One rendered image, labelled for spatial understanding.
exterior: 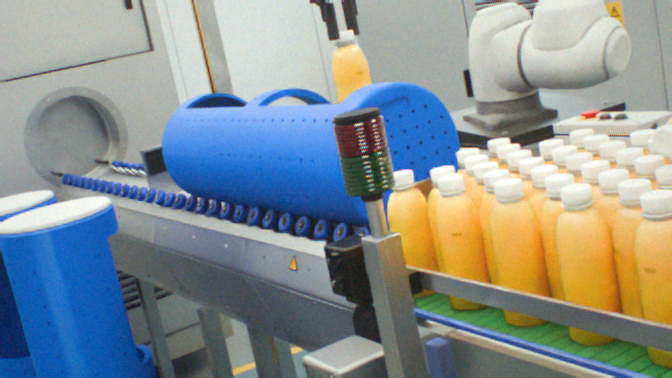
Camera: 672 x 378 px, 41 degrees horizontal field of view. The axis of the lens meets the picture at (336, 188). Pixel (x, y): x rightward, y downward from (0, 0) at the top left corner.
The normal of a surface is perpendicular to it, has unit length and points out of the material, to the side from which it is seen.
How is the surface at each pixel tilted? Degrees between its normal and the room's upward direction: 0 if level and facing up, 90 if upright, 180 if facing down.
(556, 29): 89
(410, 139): 90
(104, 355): 90
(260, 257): 70
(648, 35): 90
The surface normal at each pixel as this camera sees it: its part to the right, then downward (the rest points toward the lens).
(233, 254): -0.84, -0.07
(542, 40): -0.77, 0.22
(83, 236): 0.63, 0.03
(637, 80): -0.88, 0.26
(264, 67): 0.42, 0.10
